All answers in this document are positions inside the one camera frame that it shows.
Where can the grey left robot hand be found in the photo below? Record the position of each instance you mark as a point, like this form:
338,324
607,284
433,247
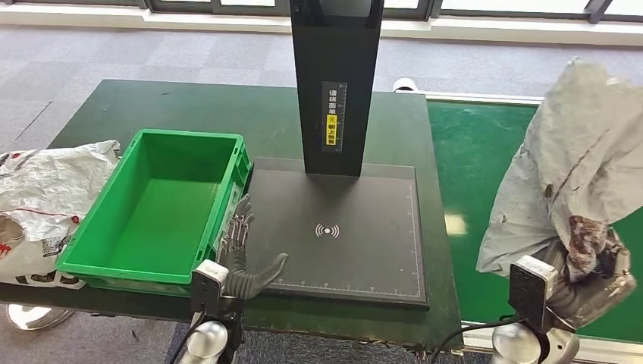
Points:
236,274

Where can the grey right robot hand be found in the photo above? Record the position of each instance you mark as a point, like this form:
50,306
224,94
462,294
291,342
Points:
608,296

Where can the grey poly parcel red stain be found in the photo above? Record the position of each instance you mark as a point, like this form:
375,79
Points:
567,160

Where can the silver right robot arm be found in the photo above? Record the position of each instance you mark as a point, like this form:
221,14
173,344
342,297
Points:
512,346

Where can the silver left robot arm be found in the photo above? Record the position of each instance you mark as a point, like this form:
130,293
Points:
208,341

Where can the black inbound scanner machine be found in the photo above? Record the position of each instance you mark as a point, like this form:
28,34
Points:
301,211

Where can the green conveyor belt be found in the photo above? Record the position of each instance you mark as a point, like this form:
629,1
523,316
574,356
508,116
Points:
472,150

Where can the green plastic crate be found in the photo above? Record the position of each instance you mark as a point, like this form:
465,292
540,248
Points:
160,216

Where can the black yellow label sticker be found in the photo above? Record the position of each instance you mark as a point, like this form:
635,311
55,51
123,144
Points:
333,115

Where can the dark green table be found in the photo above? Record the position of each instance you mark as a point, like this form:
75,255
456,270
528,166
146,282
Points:
150,108

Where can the chrome round stand base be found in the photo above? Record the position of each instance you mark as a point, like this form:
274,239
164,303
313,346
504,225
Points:
35,317

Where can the white woven sack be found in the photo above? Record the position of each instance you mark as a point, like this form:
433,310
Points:
45,191

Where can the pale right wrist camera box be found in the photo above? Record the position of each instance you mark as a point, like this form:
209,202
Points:
527,291

